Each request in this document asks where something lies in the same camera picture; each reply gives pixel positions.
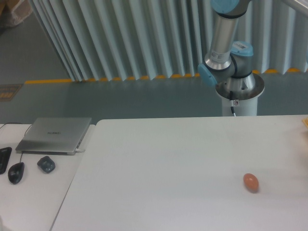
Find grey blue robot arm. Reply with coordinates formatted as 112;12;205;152
198;0;308;86

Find wicker basket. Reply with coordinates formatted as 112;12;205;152
302;118;308;128

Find white folding partition screen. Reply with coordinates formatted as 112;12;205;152
30;0;308;81

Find silver closed laptop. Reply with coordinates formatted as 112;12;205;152
15;117;91;155

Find dark grey earbuds case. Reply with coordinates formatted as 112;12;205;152
37;156;56;174

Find brown egg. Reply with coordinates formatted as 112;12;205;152
243;173;259;193

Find black computer mouse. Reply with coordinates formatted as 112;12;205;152
8;162;25;185

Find black keyboard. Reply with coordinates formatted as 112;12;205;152
0;147;12;175

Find cardboard box with plastic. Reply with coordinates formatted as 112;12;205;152
0;0;33;29

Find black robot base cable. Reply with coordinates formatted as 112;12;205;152
229;90;237;117

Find white laptop cable plug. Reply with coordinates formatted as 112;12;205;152
76;149;85;153

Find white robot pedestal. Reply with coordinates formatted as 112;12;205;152
216;73;265;116

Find black mouse cable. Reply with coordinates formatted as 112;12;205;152
0;122;32;163

